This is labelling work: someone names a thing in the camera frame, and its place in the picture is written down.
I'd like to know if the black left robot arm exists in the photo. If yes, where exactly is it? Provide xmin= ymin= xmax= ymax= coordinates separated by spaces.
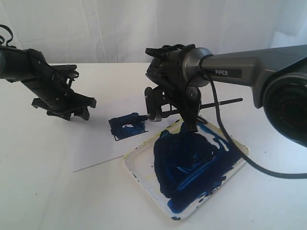
xmin=0 ymin=46 xmax=96 ymax=121

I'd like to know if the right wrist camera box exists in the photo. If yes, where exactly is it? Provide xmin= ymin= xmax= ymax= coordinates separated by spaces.
xmin=144 ymin=87 xmax=162 ymax=122

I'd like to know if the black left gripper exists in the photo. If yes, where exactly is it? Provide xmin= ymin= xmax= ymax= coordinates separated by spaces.
xmin=21 ymin=67 xmax=96 ymax=121

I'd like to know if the black paintbrush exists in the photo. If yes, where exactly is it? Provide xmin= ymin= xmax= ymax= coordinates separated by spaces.
xmin=129 ymin=97 xmax=243 ymax=123

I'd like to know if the white paint tray blue paint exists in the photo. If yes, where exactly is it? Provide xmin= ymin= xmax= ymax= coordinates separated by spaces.
xmin=124 ymin=120 xmax=245 ymax=220

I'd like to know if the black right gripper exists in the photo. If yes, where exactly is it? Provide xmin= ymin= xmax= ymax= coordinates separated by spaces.
xmin=161 ymin=86 xmax=201 ymax=132

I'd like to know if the white paper sheet with square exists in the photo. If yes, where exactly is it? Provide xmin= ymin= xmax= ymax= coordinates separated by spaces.
xmin=65 ymin=85 xmax=180 ymax=172

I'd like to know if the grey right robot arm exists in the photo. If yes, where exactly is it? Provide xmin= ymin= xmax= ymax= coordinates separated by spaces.
xmin=145 ymin=44 xmax=307 ymax=146

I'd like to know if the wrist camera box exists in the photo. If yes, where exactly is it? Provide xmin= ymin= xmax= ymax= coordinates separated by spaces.
xmin=52 ymin=64 xmax=77 ymax=72
xmin=144 ymin=87 xmax=162 ymax=122

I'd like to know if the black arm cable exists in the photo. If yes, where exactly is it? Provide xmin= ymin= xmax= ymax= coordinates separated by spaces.
xmin=0 ymin=23 xmax=14 ymax=48
xmin=145 ymin=44 xmax=307 ymax=180

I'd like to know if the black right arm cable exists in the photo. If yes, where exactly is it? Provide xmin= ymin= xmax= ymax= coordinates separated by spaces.
xmin=145 ymin=44 xmax=307 ymax=180

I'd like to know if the white backdrop curtain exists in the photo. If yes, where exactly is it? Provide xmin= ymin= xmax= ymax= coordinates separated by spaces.
xmin=0 ymin=0 xmax=307 ymax=63

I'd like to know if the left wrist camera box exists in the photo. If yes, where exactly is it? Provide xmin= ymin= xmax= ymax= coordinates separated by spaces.
xmin=52 ymin=64 xmax=77 ymax=72

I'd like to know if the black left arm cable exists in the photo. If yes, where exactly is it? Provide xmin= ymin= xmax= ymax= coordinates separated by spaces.
xmin=0 ymin=23 xmax=14 ymax=48

